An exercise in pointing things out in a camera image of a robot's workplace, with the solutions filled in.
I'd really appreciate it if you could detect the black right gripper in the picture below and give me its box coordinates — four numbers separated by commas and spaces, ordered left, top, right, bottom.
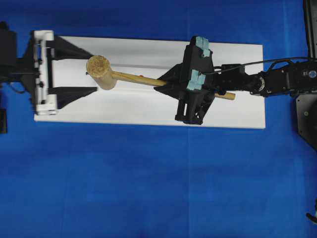
153, 63, 218, 124

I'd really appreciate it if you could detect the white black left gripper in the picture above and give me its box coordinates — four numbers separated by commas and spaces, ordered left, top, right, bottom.
18, 30, 97, 116

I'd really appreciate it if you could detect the wooden mallet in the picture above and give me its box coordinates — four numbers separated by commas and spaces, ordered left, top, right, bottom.
85, 55, 236, 101

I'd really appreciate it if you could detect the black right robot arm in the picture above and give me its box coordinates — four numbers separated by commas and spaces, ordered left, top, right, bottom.
155, 57, 317, 125

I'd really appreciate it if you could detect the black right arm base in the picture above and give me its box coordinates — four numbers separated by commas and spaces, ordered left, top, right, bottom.
295, 94, 317, 151

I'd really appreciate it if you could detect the white foam board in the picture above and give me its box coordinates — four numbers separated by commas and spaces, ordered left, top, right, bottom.
34, 37, 265, 129

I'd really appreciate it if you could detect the wrist camera with teal padding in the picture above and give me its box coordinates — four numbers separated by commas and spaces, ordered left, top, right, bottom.
180, 36, 213, 91

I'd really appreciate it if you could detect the black camera cable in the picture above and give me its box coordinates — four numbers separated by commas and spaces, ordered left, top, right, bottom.
205, 57, 310, 75

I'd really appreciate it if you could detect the black frame rail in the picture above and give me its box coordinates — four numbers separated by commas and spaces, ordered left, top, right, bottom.
303, 0, 317, 58

